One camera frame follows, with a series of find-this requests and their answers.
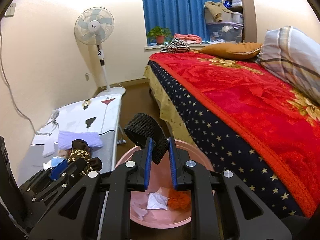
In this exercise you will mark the black elastic band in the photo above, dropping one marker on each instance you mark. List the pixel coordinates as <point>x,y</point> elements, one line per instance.
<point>143,126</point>

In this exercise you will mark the wooden bookshelf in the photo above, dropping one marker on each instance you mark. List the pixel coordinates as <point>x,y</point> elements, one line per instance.
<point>250,23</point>

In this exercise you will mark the blue curtain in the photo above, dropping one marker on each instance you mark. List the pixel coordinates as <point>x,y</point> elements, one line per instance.
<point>179,16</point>

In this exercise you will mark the orange plastic bag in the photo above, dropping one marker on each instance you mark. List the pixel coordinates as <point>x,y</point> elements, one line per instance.
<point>178,200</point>

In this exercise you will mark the clear storage box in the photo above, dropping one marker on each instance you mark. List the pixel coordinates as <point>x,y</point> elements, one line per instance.
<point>227,31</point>

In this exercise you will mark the white standing fan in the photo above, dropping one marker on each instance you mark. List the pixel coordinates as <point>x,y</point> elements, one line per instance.
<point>94,26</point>

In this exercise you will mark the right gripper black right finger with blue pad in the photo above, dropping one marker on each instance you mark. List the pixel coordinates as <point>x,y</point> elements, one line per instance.
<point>222,205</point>

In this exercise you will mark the crumpled white paper in basin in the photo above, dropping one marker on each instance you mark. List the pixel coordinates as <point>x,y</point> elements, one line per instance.
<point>156,201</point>

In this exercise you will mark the brown floral scrunchie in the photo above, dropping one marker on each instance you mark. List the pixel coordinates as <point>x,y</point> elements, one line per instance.
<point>80,150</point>

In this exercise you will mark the dark star-patterned bed sheet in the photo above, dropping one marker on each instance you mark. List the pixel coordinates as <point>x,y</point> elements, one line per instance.
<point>195,124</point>

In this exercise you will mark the pink plastic basin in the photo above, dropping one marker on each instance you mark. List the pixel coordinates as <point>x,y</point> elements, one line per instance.
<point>160,182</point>

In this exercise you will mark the beige jacket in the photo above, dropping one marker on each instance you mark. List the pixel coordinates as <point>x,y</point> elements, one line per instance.
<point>216,12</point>

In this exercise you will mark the zebra striped cloth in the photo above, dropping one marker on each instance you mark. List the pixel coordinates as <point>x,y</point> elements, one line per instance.
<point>176,46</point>

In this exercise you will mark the pink folded cloth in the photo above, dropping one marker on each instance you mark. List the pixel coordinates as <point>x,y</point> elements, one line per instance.
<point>189,38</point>

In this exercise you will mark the grey ironing board table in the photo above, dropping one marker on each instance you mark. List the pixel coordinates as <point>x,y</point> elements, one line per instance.
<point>39,157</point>

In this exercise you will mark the plaid grey pillow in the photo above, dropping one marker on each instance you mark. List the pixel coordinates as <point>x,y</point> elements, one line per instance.
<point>292,56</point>

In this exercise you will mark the white wall socket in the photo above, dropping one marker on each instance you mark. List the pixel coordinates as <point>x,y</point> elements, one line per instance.
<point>10,10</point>

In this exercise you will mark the white illustrated cloth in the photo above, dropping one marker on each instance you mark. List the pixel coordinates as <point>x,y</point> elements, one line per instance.
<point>85,120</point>

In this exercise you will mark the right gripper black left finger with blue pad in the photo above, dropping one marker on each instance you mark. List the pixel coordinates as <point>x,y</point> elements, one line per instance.
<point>97,206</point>

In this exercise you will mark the potted green plant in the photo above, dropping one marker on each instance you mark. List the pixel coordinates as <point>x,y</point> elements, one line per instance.
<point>160,35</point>

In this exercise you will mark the orange-brown pillow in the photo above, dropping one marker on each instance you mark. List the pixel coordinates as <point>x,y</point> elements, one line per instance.
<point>233,51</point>

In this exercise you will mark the red floral blanket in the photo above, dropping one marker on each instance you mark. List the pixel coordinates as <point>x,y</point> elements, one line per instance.
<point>281,124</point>

